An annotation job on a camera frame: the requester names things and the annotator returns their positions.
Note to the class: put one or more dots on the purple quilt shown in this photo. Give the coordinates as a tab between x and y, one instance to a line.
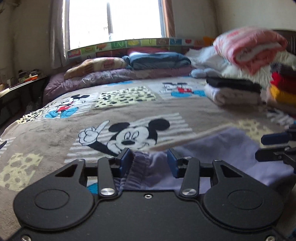
58	86

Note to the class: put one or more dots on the red folded garment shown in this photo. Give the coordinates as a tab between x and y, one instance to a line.
283	83

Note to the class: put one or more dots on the Mickey Mouse fleece blanket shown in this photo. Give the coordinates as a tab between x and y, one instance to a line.
91	123

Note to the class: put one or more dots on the pink rolled quilt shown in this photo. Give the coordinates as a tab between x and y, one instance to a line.
250	48

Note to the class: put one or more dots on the white folded garment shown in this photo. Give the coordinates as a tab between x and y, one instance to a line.
228	96

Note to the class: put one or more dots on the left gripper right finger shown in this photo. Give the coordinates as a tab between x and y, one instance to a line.
187	168

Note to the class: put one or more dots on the brown right curtain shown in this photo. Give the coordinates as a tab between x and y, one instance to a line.
168	15

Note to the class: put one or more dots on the dark side desk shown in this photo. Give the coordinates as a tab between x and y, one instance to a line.
16	100

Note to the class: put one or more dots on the yellow patterned pillow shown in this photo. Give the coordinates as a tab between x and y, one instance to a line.
95	65

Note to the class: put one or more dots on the colourful alphabet play mat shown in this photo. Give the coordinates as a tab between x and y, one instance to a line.
124	47

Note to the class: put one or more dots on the yellow folded garment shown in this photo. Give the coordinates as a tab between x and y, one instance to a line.
282	96

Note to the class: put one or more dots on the beige folded garment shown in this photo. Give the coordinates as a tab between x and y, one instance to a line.
283	107

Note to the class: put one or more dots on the black folded garment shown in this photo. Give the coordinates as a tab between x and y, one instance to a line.
239	84

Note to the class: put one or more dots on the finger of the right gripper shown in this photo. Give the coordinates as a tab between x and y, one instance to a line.
286	154
279	138

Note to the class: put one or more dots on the grey curtain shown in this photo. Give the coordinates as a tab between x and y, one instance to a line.
59	33

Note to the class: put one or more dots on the black white striped garment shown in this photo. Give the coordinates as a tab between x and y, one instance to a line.
284	70

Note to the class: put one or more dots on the lavender sweatpants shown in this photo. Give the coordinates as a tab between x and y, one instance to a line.
150	171

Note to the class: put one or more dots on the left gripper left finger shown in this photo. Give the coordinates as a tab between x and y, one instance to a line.
111	167

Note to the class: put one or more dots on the light blue plush toy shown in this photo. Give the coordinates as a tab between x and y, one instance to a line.
203	73

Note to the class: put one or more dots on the dark wooden headboard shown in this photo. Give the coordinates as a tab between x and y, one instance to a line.
290	35

